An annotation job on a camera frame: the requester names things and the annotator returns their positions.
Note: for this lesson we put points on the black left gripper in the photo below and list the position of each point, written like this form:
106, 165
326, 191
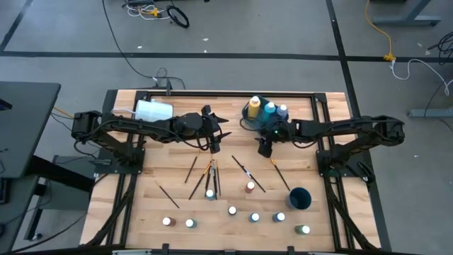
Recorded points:
206, 127

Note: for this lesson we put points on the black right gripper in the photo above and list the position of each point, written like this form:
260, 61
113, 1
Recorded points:
281, 132

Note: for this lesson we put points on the large periwinkle paint bottle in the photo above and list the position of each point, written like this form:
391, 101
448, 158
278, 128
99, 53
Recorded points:
282, 111

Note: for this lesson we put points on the teal plastic caddy bin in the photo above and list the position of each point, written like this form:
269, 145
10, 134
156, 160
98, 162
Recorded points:
247, 122

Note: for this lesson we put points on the black paintbrush striped silver ferrule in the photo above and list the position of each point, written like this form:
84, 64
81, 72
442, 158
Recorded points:
240, 165

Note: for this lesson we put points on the thin black gold-tipped paintbrush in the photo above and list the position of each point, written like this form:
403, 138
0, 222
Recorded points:
192, 167

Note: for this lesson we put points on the black silver-ferrule paintbrush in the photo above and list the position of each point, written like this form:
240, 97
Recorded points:
208, 178

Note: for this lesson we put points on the thick black gold-ferrule paintbrush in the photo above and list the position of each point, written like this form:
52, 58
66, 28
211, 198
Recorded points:
200, 180

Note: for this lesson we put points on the black paintbrush with lettering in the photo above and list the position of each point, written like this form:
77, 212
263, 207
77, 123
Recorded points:
256, 182

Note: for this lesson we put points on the small red paint bottle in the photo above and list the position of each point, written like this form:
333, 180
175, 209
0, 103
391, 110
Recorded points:
250, 185

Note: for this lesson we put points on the small teal paint bottle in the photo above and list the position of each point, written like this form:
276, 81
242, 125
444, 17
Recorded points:
210, 193
190, 223

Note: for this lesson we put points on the blue plastic cup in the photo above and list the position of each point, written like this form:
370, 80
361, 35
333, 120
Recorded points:
299, 199

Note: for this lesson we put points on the small dark grey paint bottle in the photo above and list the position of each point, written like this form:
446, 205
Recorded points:
232, 210

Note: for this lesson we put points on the small blue paint bottle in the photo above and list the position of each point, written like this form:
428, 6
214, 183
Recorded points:
280, 216
254, 217

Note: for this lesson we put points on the small green paint bottle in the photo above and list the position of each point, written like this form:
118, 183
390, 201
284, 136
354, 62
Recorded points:
305, 229

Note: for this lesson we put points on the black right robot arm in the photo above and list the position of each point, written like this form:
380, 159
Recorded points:
347, 127

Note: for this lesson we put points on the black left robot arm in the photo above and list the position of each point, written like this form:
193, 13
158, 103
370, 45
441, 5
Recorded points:
117, 125

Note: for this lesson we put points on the large teal paint bottle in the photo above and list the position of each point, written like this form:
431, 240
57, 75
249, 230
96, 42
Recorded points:
268, 112

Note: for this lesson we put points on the large yellow paint bottle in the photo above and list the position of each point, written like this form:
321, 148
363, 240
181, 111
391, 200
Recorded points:
253, 108

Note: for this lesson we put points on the white spot lamp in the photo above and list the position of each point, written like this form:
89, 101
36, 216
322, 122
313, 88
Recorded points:
152, 110

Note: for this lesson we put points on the grey desk foot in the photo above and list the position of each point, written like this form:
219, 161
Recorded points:
431, 112

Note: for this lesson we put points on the black side table leg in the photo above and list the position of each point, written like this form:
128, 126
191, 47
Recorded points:
63, 175

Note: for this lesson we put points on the grey desk leg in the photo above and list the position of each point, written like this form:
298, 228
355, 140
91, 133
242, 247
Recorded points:
403, 20

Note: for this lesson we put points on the dark grey side table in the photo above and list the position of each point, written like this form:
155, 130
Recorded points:
24, 124

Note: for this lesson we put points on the black aluminium table frame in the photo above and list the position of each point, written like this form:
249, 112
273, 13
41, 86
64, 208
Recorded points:
230, 94

